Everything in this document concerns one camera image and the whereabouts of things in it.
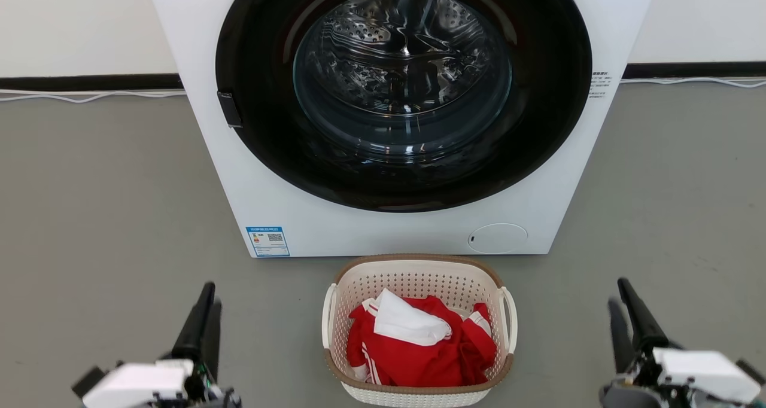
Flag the white front-load washing machine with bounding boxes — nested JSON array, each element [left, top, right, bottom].
[[145, 0, 659, 258]]

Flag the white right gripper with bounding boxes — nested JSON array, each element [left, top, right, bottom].
[[600, 278, 766, 408]]

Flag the red garment with white stripes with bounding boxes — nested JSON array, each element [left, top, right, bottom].
[[346, 296, 498, 388]]

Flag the blue energy label sticker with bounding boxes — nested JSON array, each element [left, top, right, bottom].
[[246, 226, 291, 258]]

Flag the white floor cable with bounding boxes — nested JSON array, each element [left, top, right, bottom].
[[0, 89, 187, 104], [620, 76, 766, 89]]

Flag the white perforated laundry basket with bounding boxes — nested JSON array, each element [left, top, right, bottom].
[[321, 254, 518, 408]]

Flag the black washer door handle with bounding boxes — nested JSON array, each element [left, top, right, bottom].
[[217, 91, 244, 129]]

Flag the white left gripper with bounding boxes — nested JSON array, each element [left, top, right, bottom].
[[72, 282, 243, 408]]

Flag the round black glass washer door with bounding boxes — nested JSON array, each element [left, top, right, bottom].
[[215, 0, 593, 213]]

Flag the small printed text sticker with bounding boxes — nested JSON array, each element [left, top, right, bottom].
[[589, 70, 613, 101]]

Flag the round white filter cover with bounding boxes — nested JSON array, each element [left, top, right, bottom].
[[467, 223, 528, 255]]

